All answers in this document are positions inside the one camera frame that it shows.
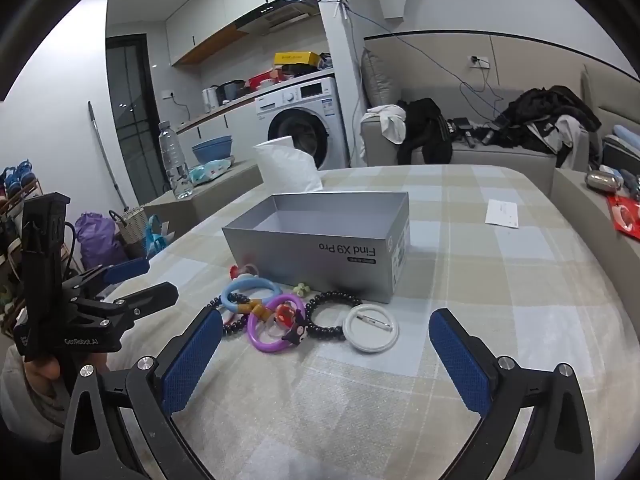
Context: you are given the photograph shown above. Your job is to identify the blue shopping bag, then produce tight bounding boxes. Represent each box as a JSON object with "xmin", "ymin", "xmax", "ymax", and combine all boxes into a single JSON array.
[{"xmin": 145, "ymin": 215, "xmax": 173, "ymax": 256}]

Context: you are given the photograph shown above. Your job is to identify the light blue bangle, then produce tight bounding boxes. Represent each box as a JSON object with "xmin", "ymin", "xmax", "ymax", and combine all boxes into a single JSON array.
[{"xmin": 221, "ymin": 278, "xmax": 281, "ymax": 315}]

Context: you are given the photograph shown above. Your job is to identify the clear ring with red top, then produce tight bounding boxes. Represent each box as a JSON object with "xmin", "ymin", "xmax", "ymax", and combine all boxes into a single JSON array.
[{"xmin": 265, "ymin": 305, "xmax": 297, "ymax": 338}]

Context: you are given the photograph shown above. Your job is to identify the purple plastic bag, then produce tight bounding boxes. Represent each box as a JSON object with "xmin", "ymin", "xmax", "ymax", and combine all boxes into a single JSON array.
[{"xmin": 75, "ymin": 212, "xmax": 128, "ymax": 271}]

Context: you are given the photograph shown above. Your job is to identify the white washing machine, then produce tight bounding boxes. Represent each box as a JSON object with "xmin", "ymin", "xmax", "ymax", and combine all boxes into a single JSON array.
[{"xmin": 255, "ymin": 76, "xmax": 351, "ymax": 171}]

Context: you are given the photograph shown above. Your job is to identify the light blue folded cloth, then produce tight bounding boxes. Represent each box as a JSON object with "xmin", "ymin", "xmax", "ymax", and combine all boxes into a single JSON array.
[{"xmin": 602, "ymin": 124, "xmax": 640, "ymax": 161}]

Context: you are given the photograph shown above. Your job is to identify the red plastic basket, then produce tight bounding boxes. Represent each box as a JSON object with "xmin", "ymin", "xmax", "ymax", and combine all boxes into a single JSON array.
[{"xmin": 248, "ymin": 71, "xmax": 281, "ymax": 90}]

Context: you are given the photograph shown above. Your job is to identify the black bead bracelet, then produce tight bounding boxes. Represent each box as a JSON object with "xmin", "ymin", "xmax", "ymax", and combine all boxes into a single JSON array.
[
  {"xmin": 305, "ymin": 291, "xmax": 363, "ymax": 342},
  {"xmin": 206, "ymin": 297, "xmax": 251, "ymax": 337}
]

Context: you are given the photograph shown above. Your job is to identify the dark glass door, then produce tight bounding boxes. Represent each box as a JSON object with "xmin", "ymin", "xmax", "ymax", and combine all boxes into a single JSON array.
[{"xmin": 106, "ymin": 34, "xmax": 168, "ymax": 211}]

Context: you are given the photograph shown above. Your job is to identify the blue wipes packet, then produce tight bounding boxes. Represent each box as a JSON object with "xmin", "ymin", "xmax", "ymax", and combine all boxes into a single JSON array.
[{"xmin": 187, "ymin": 157, "xmax": 236, "ymax": 184}]

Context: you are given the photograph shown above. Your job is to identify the red paper packet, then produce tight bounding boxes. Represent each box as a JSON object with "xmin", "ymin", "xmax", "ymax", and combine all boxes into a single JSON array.
[{"xmin": 606, "ymin": 195, "xmax": 640, "ymax": 238}]

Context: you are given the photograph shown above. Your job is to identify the black garment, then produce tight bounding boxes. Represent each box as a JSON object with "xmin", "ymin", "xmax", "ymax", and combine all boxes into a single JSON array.
[{"xmin": 397, "ymin": 97, "xmax": 453, "ymax": 165}]

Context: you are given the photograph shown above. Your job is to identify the silver oval case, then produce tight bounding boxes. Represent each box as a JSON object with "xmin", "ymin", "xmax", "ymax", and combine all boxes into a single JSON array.
[{"xmin": 586, "ymin": 170, "xmax": 625, "ymax": 193}]

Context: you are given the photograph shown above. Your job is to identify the grey cushion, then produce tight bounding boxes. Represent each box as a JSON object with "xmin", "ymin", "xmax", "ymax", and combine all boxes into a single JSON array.
[{"xmin": 361, "ymin": 49, "xmax": 403, "ymax": 111}]

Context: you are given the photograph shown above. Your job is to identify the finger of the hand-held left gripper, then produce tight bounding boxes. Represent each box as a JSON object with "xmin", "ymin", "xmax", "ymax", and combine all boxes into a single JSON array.
[
  {"xmin": 75, "ymin": 282, "xmax": 179, "ymax": 332},
  {"xmin": 62, "ymin": 258, "xmax": 151, "ymax": 302}
]

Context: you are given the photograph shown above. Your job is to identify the white wall cabinets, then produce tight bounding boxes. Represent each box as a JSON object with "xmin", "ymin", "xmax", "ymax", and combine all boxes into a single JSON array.
[{"xmin": 165, "ymin": 0, "xmax": 321, "ymax": 67}]

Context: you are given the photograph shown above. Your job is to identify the mop handle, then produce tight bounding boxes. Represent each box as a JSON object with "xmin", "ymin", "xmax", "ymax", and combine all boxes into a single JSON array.
[{"xmin": 88, "ymin": 101, "xmax": 130, "ymax": 211}]

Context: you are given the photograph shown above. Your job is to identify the shoe rack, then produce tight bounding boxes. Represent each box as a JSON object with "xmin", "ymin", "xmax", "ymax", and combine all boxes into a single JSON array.
[{"xmin": 0, "ymin": 160, "xmax": 43, "ymax": 331}]

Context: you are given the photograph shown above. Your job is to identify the blue plastic basin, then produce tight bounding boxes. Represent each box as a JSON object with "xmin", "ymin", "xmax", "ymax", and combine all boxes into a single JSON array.
[{"xmin": 192, "ymin": 135, "xmax": 235, "ymax": 162}]

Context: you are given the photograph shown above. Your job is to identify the red flower clear ring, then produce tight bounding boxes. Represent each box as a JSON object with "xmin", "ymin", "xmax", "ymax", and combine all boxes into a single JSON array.
[{"xmin": 227, "ymin": 261, "xmax": 261, "ymax": 281}]

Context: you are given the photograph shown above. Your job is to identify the grey low bench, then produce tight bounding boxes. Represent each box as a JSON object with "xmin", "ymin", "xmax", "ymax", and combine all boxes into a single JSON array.
[
  {"xmin": 550, "ymin": 167, "xmax": 640, "ymax": 321},
  {"xmin": 142, "ymin": 160, "xmax": 266, "ymax": 231}
]

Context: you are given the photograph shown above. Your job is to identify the white and grey garment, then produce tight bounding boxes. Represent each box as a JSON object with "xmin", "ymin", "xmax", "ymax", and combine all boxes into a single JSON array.
[{"xmin": 525, "ymin": 114, "xmax": 591, "ymax": 168}]

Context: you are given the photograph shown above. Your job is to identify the white paper slip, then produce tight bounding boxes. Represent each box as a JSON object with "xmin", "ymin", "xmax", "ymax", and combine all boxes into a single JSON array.
[{"xmin": 484, "ymin": 199, "xmax": 521, "ymax": 228}]

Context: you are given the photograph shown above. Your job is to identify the wicker basket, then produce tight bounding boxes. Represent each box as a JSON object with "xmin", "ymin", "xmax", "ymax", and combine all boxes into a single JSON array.
[{"xmin": 109, "ymin": 206, "xmax": 150, "ymax": 247}]

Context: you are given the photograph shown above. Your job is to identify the person's left hand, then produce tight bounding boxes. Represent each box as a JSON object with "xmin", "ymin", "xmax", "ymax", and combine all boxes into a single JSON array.
[{"xmin": 24, "ymin": 355, "xmax": 63, "ymax": 383}]

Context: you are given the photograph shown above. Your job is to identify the black jacket pile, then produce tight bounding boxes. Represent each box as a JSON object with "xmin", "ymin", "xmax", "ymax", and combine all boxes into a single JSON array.
[{"xmin": 492, "ymin": 85, "xmax": 603, "ymax": 153}]

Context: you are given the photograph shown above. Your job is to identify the black cartoon figure charm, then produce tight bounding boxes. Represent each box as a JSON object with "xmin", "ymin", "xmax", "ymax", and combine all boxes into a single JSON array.
[{"xmin": 282, "ymin": 319, "xmax": 307, "ymax": 347}]

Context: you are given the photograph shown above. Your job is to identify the purple bangle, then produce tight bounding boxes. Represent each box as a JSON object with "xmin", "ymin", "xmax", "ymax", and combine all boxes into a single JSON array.
[{"xmin": 247, "ymin": 294, "xmax": 305, "ymax": 352}]

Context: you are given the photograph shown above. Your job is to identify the grey sofa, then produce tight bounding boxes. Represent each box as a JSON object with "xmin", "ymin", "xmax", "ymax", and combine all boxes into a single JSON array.
[{"xmin": 361, "ymin": 85, "xmax": 606, "ymax": 196}]

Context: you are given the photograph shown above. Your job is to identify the clear water bottle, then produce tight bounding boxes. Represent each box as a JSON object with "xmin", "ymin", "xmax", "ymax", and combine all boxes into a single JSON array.
[{"xmin": 158, "ymin": 120, "xmax": 194, "ymax": 200}]

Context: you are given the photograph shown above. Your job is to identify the white round pin badge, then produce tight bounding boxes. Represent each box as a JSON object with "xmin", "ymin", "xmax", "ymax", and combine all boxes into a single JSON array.
[{"xmin": 342, "ymin": 303, "xmax": 399, "ymax": 354}]

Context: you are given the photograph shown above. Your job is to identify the black kitchen appliance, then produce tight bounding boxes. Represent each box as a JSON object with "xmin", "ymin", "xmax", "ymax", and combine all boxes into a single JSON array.
[{"xmin": 218, "ymin": 80, "xmax": 246, "ymax": 103}]

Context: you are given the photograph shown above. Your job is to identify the yellow cardboard box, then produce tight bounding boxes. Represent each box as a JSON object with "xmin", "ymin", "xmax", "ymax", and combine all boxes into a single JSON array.
[{"xmin": 274, "ymin": 51, "xmax": 321, "ymax": 68}]

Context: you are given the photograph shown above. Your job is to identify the grey cardboard box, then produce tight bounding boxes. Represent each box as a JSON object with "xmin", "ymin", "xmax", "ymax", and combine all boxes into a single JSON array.
[{"xmin": 221, "ymin": 191, "xmax": 412, "ymax": 304}]

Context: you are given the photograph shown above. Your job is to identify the range hood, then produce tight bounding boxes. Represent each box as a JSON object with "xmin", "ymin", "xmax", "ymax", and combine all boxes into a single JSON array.
[{"xmin": 235, "ymin": 0, "xmax": 321, "ymax": 36}]

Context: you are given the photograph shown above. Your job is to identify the brown small clip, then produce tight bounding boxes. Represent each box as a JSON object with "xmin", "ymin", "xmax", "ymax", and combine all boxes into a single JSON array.
[{"xmin": 235, "ymin": 297, "xmax": 266, "ymax": 318}]

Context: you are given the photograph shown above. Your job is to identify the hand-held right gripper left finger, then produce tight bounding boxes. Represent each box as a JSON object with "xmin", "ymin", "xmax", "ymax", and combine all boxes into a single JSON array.
[{"xmin": 60, "ymin": 304, "xmax": 223, "ymax": 480}]

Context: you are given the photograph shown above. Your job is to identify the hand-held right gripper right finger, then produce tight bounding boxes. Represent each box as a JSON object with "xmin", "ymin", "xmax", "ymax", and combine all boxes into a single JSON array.
[{"xmin": 428, "ymin": 308, "xmax": 596, "ymax": 480}]

